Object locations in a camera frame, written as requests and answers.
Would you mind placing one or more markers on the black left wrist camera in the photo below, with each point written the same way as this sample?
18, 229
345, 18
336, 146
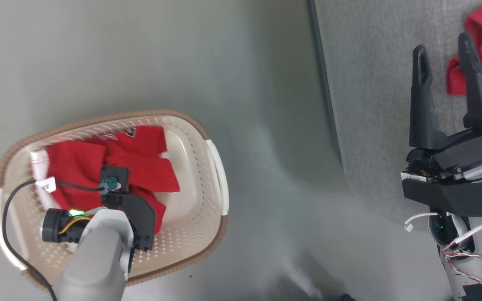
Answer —
114, 177

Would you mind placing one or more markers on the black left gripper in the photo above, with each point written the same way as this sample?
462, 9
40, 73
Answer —
140, 221

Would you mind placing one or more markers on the beige perforated laundry basket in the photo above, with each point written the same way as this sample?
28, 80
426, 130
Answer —
191, 196

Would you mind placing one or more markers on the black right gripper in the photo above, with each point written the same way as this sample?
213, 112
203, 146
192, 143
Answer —
458, 175

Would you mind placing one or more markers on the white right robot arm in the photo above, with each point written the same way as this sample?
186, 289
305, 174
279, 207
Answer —
479, 259

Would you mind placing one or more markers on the red jersey with white print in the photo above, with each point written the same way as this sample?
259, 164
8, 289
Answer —
140, 159

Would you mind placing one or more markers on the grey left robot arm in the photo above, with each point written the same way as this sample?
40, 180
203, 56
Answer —
94, 259

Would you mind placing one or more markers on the grey fabric sofa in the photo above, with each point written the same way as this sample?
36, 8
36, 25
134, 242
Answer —
375, 104

